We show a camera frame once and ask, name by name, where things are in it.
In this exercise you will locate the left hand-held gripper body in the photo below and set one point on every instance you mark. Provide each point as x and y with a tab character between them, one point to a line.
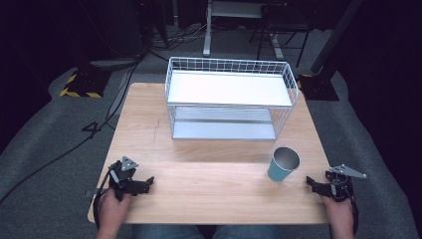
123	179

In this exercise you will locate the dark slanted stand pole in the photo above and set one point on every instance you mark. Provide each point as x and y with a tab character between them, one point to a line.
335	36

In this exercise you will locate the teal metal cup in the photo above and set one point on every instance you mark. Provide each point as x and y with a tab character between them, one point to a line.
282	167

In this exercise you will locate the black yellow striped stand base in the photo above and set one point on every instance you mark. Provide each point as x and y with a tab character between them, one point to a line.
318	88
84	84

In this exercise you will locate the person's jeans legs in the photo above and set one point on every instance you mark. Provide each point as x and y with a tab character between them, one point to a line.
166	232

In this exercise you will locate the white desk frame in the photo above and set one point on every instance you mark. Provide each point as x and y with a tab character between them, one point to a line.
232	10

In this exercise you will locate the person's left hand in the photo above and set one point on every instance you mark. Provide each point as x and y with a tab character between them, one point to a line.
112	207

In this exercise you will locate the person's right hand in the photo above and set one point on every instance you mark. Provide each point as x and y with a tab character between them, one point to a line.
340	215

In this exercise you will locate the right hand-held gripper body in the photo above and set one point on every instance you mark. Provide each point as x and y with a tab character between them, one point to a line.
338	186

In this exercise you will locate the black chair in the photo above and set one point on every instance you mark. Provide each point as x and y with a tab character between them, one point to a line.
282	23

